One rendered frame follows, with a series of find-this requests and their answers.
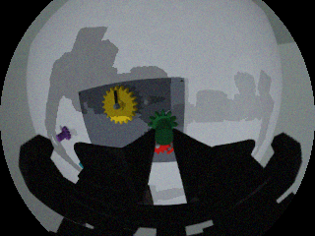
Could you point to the dark purple gear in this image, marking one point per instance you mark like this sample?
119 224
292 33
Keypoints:
65 134

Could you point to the yellow gear with black stripe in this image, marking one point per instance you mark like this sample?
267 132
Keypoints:
125 101

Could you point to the red gear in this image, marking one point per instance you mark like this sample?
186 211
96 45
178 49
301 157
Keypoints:
162 148

